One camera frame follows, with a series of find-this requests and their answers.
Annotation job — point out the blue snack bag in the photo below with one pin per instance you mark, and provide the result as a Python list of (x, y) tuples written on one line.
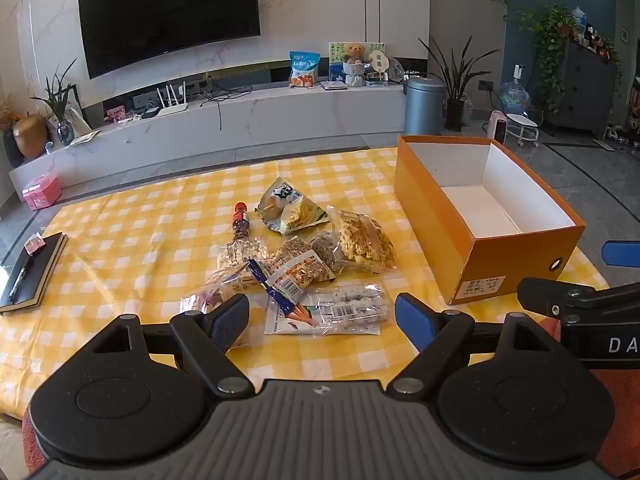
[(304, 70)]

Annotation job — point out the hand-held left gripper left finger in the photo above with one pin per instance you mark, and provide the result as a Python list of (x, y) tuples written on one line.
[(231, 317)]

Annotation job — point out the clear mixed bag brown header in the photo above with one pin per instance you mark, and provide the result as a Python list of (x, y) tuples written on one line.
[(200, 302)]

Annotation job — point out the blue striped stick packet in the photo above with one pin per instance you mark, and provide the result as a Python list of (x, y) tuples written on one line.
[(270, 290)]

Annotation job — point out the yellow checked tablecloth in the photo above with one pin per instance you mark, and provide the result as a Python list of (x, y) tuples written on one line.
[(150, 210)]

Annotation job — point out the pink storage box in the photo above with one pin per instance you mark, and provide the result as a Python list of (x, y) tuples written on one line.
[(41, 191)]

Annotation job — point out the yellow snack packet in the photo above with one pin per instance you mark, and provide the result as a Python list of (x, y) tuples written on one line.
[(298, 216)]

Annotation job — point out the clear bottle with red cap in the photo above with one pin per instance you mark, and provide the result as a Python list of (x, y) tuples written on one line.
[(239, 222)]

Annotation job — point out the round brown vase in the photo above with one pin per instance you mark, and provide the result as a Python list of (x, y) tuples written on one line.
[(31, 135)]

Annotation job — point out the green picture card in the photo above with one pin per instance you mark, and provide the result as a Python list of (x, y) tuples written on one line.
[(335, 57)]

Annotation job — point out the bottles on cabinet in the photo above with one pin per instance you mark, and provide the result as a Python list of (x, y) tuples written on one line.
[(595, 37)]

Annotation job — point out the teddy bear bouquet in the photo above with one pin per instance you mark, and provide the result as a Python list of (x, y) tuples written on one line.
[(355, 67)]

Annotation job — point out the round patterned plate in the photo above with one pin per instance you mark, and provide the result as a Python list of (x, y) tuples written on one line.
[(397, 70)]

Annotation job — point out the potted long leaf plant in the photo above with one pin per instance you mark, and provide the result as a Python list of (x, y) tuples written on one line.
[(454, 110)]

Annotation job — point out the white bread packet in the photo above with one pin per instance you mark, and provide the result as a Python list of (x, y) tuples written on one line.
[(277, 199)]

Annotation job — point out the small red packet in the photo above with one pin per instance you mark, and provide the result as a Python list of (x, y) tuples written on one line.
[(35, 243)]

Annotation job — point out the blue grey trash can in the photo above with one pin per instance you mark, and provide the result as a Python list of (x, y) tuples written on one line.
[(424, 107)]

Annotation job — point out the small black device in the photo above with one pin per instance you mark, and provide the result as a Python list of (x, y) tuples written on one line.
[(150, 114)]

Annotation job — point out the flat white packet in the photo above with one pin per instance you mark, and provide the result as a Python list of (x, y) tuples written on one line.
[(285, 328)]

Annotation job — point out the clear packet of white candies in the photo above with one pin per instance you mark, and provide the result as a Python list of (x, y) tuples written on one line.
[(350, 302)]

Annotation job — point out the white router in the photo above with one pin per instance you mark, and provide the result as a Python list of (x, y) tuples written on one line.
[(172, 109)]

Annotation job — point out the white round stool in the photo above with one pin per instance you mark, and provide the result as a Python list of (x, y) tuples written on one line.
[(522, 127)]

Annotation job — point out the round paper fan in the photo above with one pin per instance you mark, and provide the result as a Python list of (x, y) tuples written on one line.
[(379, 62)]

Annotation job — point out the dark grey cabinet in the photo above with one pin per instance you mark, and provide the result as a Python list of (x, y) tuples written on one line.
[(582, 90)]

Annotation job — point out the black pen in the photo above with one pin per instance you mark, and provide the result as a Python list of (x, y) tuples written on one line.
[(19, 280)]

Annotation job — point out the brown packet with orange label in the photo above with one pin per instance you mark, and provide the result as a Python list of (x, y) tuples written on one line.
[(295, 270)]

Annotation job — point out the green plant in glass vase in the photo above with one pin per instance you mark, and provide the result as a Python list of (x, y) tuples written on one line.
[(65, 132)]

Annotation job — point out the clear cracker packet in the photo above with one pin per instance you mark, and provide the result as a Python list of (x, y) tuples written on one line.
[(360, 240)]

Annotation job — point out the water jug with pump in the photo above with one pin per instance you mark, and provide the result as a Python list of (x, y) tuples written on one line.
[(515, 95)]

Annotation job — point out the white marble television console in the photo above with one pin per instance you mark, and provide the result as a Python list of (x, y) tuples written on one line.
[(200, 127)]

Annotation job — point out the trailing green plant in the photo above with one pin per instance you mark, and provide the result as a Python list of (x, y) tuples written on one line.
[(550, 45)]

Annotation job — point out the dried flowers in black vase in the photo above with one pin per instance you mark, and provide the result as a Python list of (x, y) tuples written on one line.
[(12, 152)]

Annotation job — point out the clear dark snack packet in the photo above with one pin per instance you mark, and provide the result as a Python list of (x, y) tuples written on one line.
[(322, 250)]

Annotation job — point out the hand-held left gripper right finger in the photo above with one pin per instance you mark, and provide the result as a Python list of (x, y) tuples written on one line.
[(414, 317)]

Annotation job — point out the paper sheet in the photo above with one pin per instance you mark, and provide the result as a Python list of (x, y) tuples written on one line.
[(84, 137)]

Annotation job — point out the pink heater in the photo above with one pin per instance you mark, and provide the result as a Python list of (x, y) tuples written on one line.
[(498, 127)]

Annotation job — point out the orange red cloth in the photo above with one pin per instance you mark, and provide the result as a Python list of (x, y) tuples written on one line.
[(620, 392)]

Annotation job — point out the black television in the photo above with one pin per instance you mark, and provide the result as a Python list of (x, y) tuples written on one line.
[(170, 15)]

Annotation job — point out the orange cardboard box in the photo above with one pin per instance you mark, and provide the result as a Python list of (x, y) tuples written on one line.
[(450, 240)]

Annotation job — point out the pink photo frame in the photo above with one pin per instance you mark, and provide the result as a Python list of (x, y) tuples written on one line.
[(115, 113)]

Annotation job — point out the black notebook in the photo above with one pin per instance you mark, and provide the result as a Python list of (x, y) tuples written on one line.
[(42, 270)]

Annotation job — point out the grey flat box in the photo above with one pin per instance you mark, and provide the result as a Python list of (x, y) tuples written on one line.
[(333, 85)]

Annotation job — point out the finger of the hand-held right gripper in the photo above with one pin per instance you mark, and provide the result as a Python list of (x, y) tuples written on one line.
[(622, 252), (550, 296)]

